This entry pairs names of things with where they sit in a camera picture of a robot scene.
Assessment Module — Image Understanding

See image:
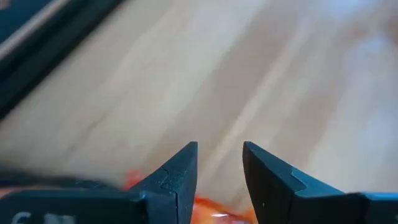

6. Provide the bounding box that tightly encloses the black table frame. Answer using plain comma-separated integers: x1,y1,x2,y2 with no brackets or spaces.
0,0,127,121

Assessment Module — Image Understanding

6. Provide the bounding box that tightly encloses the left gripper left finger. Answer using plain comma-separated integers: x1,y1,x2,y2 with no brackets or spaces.
0,141,198,224

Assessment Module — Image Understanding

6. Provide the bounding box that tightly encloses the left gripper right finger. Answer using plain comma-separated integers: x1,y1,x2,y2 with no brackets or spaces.
242,141,398,224

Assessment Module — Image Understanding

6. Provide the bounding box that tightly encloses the orange Saucy Noods packet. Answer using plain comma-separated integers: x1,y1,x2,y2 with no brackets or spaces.
121,169,259,224

